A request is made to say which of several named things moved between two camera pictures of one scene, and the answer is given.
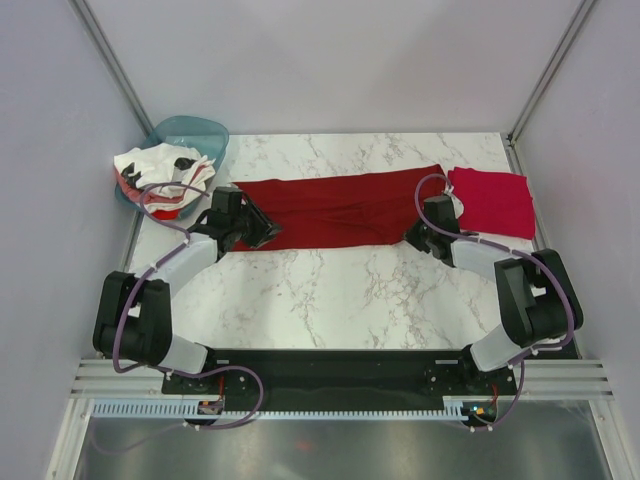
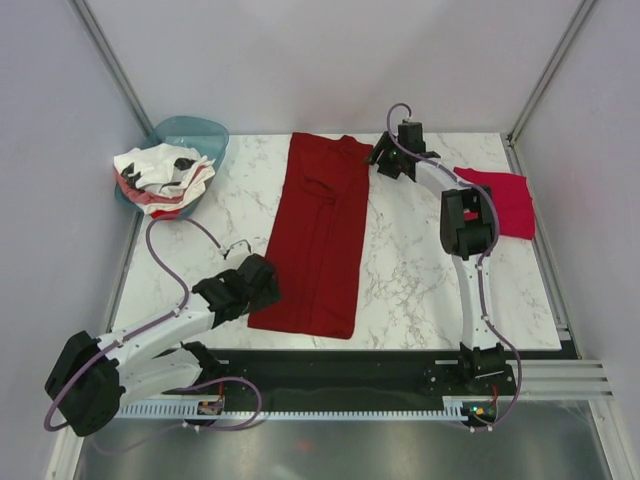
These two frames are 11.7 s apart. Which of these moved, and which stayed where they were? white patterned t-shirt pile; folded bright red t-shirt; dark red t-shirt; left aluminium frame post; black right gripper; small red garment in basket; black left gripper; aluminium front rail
Moved: dark red t-shirt; black right gripper; black left gripper
Stayed: aluminium front rail; folded bright red t-shirt; white patterned t-shirt pile; small red garment in basket; left aluminium frame post
